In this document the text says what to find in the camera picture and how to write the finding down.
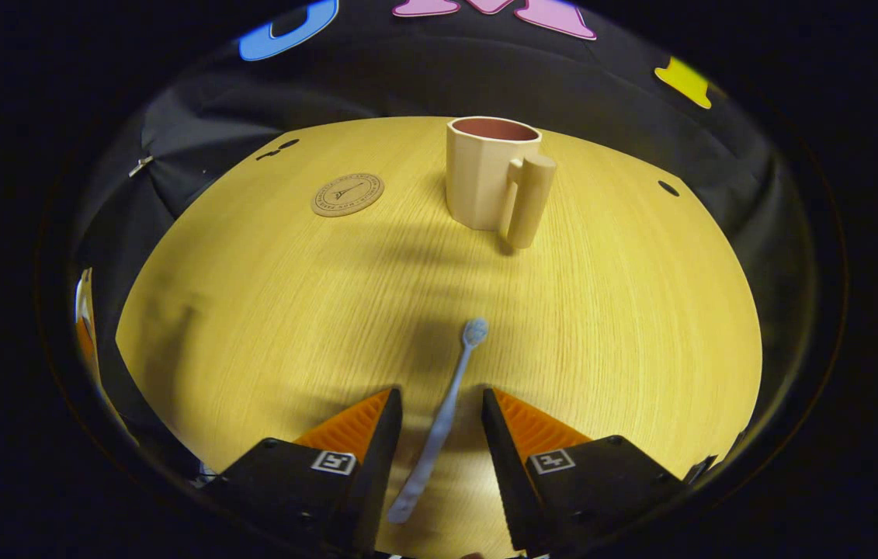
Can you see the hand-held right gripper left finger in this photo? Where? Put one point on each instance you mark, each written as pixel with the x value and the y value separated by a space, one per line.
pixel 384 466

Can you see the grey toothbrush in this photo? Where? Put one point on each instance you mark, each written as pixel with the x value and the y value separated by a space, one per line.
pixel 442 423

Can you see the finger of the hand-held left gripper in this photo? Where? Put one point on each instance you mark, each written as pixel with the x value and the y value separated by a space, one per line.
pixel 86 341

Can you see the silver clip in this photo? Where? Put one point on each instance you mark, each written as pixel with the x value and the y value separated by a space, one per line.
pixel 140 165

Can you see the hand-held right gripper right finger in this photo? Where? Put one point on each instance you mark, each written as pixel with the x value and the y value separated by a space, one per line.
pixel 504 473

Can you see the beige cup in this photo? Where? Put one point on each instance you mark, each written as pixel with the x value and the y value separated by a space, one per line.
pixel 477 186

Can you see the wooden desktop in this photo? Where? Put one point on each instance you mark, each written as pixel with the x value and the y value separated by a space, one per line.
pixel 291 310

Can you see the round cork coaster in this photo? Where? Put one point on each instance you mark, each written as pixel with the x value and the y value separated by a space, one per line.
pixel 347 194

